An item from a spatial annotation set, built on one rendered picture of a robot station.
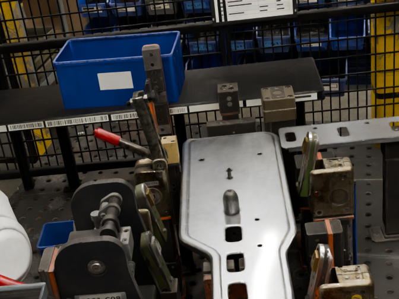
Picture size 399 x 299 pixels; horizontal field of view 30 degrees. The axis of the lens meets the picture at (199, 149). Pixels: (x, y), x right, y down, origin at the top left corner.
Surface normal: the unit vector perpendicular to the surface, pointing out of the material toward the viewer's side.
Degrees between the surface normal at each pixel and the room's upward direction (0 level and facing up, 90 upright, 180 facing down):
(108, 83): 90
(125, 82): 90
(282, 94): 0
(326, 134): 0
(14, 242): 77
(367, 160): 0
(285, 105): 88
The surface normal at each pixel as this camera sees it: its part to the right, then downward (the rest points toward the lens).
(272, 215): -0.11, -0.87
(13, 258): 0.73, -0.03
